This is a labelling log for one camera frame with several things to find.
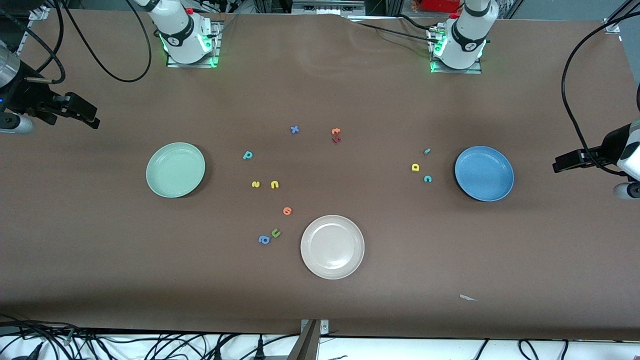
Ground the blue plate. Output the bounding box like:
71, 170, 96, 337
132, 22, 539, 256
454, 145, 515, 203

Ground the light green plate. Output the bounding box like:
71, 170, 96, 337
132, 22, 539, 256
145, 142, 206, 199

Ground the red box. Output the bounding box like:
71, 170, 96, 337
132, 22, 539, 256
421, 0, 462, 14

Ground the beige plate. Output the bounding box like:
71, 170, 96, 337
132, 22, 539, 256
300, 214, 366, 280

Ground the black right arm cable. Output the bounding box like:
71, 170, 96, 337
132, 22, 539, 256
52, 0, 153, 84
0, 0, 67, 85

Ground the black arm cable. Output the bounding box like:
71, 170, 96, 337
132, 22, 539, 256
0, 0, 67, 85
52, 0, 153, 84
561, 10, 640, 177

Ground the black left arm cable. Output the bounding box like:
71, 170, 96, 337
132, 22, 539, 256
561, 10, 640, 177

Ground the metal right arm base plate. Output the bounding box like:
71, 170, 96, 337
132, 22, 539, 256
166, 20, 222, 69

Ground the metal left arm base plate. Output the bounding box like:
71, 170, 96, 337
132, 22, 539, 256
429, 25, 484, 75

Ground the black cable on table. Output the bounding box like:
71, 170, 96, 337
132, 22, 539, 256
350, 14, 441, 43

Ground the grey metal frame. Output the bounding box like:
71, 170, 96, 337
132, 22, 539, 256
291, 0, 367, 16

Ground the aluminium post with bracket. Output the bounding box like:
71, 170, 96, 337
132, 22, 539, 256
287, 319, 331, 360

